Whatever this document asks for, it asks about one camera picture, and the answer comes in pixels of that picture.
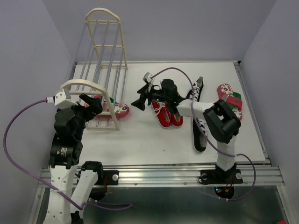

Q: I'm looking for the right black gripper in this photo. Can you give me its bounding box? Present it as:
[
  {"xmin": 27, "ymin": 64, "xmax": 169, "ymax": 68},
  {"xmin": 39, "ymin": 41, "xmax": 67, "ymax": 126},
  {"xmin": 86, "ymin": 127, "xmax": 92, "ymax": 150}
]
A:
[{"xmin": 130, "ymin": 83, "xmax": 169, "ymax": 110}]

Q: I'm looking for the pink sandal with green strap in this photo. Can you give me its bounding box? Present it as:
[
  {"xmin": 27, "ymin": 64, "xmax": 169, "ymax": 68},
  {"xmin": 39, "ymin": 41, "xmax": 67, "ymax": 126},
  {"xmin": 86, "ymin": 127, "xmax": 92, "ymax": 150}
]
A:
[{"xmin": 96, "ymin": 98, "xmax": 129, "ymax": 119}]

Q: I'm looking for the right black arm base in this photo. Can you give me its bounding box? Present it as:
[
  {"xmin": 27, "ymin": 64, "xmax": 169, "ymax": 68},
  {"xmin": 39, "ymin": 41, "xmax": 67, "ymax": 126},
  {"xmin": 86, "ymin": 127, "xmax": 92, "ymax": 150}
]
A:
[{"xmin": 198, "ymin": 169, "xmax": 243, "ymax": 200}]

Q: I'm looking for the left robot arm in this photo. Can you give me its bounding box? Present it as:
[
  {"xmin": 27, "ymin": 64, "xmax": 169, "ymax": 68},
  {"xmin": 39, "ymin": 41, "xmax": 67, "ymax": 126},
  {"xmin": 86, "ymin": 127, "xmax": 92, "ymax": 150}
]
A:
[{"xmin": 44, "ymin": 93, "xmax": 104, "ymax": 224}]

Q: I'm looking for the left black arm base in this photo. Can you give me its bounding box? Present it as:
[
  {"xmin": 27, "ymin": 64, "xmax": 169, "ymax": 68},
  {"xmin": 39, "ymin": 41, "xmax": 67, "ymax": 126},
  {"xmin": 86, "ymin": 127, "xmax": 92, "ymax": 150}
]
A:
[{"xmin": 89, "ymin": 170, "xmax": 119, "ymax": 201}]

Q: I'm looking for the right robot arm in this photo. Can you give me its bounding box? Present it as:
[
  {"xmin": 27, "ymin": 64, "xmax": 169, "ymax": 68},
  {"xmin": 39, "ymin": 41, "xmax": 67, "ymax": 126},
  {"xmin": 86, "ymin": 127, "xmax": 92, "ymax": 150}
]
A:
[{"xmin": 131, "ymin": 79, "xmax": 241, "ymax": 182}]

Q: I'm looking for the cream shoe shelf with metal rods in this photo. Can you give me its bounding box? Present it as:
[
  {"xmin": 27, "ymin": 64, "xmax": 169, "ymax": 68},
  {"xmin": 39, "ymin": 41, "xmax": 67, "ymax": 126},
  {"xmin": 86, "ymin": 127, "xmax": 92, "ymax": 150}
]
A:
[{"xmin": 61, "ymin": 7, "xmax": 128, "ymax": 131}]

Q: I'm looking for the red canvas sneaker left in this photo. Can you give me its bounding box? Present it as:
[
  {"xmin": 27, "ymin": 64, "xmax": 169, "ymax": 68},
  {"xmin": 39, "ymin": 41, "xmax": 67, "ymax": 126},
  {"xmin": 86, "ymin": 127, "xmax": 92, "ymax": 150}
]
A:
[{"xmin": 151, "ymin": 101, "xmax": 171, "ymax": 129}]

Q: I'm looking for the red canvas sneaker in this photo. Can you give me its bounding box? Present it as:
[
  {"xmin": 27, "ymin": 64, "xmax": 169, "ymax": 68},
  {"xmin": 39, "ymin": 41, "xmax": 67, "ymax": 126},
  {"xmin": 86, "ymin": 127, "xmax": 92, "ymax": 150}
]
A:
[
  {"xmin": 171, "ymin": 113, "xmax": 183, "ymax": 128},
  {"xmin": 151, "ymin": 101, "xmax": 171, "ymax": 129}
]

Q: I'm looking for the red canvas sneaker right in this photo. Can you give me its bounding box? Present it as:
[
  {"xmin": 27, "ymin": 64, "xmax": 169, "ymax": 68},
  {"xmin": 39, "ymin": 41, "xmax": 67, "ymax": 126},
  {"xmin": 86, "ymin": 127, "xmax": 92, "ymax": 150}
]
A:
[{"xmin": 171, "ymin": 113, "xmax": 183, "ymax": 128}]

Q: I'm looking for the black canvas sneaker upper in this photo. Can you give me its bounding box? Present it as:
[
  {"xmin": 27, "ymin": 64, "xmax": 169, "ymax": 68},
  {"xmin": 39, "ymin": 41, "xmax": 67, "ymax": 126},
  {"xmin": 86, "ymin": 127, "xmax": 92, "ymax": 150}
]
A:
[{"xmin": 186, "ymin": 77, "xmax": 204, "ymax": 102}]

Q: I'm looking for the black canvas sneaker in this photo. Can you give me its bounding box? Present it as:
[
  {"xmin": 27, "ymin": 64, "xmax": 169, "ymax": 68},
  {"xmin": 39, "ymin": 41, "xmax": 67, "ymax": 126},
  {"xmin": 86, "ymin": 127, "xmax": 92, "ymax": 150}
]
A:
[
  {"xmin": 192, "ymin": 119, "xmax": 208, "ymax": 153},
  {"xmin": 186, "ymin": 77, "xmax": 204, "ymax": 102}
]

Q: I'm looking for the black canvas sneaker lower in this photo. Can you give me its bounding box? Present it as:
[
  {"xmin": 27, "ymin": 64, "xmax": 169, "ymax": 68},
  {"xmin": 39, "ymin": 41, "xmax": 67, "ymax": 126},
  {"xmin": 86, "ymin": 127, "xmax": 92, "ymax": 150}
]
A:
[{"xmin": 192, "ymin": 119, "xmax": 208, "ymax": 153}]

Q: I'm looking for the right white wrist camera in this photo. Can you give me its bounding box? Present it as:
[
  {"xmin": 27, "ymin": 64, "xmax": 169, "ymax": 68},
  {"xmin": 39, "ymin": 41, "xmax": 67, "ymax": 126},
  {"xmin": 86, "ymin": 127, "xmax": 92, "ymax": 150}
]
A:
[{"xmin": 142, "ymin": 72, "xmax": 155, "ymax": 84}]

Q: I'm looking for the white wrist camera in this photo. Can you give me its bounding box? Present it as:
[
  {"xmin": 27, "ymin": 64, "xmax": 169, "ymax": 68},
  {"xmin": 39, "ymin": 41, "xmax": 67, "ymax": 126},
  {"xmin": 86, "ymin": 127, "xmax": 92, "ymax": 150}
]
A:
[
  {"xmin": 46, "ymin": 88, "xmax": 77, "ymax": 110},
  {"xmin": 142, "ymin": 72, "xmax": 155, "ymax": 84}
]

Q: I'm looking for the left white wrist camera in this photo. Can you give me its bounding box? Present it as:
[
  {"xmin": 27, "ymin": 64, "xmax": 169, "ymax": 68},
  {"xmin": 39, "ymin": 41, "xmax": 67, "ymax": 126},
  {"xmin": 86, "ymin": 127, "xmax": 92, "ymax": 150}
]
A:
[{"xmin": 46, "ymin": 88, "xmax": 77, "ymax": 110}]

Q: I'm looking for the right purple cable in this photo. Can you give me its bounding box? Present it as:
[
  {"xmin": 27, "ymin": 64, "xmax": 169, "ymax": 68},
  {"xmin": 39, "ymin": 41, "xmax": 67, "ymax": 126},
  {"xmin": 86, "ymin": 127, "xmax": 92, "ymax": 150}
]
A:
[{"xmin": 151, "ymin": 67, "xmax": 256, "ymax": 201}]

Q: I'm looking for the purple cable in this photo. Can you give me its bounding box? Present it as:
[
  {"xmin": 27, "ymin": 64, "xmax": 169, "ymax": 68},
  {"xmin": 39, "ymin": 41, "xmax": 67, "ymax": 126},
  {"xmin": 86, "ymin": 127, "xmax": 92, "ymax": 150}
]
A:
[
  {"xmin": 2, "ymin": 98, "xmax": 134, "ymax": 210},
  {"xmin": 151, "ymin": 67, "xmax": 256, "ymax": 201}
]

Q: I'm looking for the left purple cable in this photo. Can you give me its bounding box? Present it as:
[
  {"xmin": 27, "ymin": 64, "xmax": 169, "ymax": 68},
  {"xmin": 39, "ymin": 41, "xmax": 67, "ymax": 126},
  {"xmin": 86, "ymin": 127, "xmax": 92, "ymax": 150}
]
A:
[{"xmin": 2, "ymin": 98, "xmax": 134, "ymax": 210}]

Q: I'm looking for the aluminium mounting rail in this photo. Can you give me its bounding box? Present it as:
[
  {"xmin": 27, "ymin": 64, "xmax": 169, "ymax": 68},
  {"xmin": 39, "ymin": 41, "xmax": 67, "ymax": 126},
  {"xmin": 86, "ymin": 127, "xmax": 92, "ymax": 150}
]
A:
[{"xmin": 37, "ymin": 166, "xmax": 286, "ymax": 187}]

